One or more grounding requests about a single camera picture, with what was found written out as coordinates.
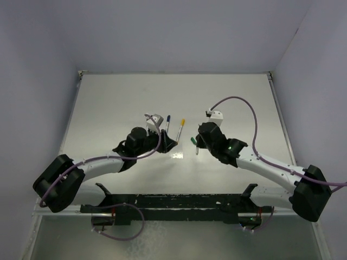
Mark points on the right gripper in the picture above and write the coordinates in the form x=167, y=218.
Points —
x=199, y=142

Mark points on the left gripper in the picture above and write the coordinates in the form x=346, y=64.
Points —
x=166, y=143

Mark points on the yellow marker pen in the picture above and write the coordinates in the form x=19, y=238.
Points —
x=179, y=133

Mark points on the green pen cap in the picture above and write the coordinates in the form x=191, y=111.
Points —
x=193, y=140

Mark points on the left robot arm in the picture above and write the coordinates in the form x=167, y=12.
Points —
x=61, y=183

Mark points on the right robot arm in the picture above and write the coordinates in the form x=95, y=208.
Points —
x=303, y=190

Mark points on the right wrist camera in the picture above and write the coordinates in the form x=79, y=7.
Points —
x=215, y=116

